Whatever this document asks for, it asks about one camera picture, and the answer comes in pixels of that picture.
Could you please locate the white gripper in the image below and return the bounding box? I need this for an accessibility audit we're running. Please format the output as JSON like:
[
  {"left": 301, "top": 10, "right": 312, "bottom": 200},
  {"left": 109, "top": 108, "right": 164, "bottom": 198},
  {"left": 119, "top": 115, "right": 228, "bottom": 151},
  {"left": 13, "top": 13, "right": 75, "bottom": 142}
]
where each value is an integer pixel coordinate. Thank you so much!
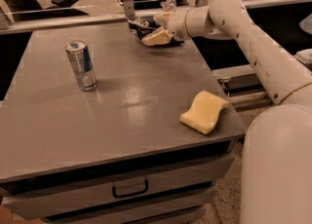
[{"left": 141, "top": 10, "right": 188, "bottom": 47}]

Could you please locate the blue chip bag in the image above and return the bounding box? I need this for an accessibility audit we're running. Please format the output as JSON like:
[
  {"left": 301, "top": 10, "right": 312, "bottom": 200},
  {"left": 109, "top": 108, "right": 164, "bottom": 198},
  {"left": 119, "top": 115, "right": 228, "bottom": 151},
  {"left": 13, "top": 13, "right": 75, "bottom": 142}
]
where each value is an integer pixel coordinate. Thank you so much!
[{"left": 128, "top": 18, "right": 180, "bottom": 45}]

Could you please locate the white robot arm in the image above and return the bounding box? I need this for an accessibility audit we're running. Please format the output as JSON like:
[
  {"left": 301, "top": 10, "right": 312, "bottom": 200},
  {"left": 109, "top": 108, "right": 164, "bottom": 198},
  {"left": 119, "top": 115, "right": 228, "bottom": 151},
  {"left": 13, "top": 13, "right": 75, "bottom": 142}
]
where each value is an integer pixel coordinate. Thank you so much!
[{"left": 142, "top": 0, "right": 312, "bottom": 224}]

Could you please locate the silver blue redbull can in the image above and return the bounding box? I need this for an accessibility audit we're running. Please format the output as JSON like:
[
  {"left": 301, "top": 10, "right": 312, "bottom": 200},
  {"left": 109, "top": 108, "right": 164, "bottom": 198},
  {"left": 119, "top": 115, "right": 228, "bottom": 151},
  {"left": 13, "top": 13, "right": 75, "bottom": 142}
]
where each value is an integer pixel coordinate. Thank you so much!
[{"left": 65, "top": 40, "right": 97, "bottom": 92}]

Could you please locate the clear water bottle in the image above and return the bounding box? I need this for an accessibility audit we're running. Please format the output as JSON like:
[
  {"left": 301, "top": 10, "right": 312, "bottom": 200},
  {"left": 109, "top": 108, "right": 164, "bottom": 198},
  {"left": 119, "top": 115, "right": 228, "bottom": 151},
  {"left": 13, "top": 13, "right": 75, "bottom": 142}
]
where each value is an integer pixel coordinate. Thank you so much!
[{"left": 161, "top": 0, "right": 176, "bottom": 12}]

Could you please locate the yellow sponge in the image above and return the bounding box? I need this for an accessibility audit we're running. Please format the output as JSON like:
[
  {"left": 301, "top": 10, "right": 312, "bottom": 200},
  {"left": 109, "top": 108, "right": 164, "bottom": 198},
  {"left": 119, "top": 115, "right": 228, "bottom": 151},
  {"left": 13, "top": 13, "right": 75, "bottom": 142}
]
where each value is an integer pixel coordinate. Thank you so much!
[{"left": 179, "top": 91, "right": 229, "bottom": 134}]

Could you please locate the black office chair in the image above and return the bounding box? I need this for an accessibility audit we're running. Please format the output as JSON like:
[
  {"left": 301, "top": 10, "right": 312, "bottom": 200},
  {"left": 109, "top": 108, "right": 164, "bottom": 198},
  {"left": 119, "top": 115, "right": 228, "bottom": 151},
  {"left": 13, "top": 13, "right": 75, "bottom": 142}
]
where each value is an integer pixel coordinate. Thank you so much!
[{"left": 4, "top": 0, "right": 86, "bottom": 21}]

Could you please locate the grey lower drawer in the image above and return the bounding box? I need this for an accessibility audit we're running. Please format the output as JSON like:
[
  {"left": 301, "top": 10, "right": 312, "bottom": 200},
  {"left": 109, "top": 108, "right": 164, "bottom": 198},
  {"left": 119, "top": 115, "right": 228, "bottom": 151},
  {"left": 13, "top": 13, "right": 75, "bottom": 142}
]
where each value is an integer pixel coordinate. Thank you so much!
[{"left": 45, "top": 183, "right": 215, "bottom": 224}]

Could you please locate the grey drawer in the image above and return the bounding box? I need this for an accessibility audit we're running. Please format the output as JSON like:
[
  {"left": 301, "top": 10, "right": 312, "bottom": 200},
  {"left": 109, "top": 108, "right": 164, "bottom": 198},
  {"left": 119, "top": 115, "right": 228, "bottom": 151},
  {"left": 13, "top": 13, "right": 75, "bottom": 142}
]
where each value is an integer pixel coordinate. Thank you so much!
[
  {"left": 3, "top": 153, "right": 234, "bottom": 220},
  {"left": 45, "top": 183, "right": 215, "bottom": 224}
]

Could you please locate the grey upper drawer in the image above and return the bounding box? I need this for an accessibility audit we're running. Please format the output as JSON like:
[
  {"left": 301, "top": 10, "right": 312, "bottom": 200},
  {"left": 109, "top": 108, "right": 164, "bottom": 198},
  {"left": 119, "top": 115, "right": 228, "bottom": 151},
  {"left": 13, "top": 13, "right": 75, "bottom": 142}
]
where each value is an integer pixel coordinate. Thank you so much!
[{"left": 3, "top": 153, "right": 234, "bottom": 220}]

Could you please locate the black drawer handle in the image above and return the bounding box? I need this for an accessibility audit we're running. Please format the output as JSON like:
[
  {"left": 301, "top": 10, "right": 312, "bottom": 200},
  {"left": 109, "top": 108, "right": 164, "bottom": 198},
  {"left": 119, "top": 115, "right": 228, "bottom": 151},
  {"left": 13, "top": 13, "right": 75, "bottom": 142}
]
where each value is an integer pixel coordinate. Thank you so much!
[{"left": 112, "top": 179, "right": 149, "bottom": 199}]

